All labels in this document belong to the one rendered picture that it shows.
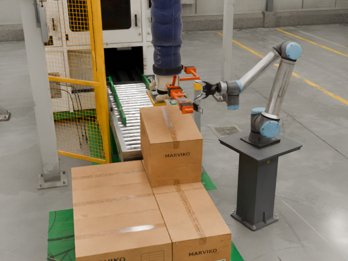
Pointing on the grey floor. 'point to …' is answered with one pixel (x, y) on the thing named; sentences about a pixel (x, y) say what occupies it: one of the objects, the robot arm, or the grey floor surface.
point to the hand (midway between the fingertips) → (193, 90)
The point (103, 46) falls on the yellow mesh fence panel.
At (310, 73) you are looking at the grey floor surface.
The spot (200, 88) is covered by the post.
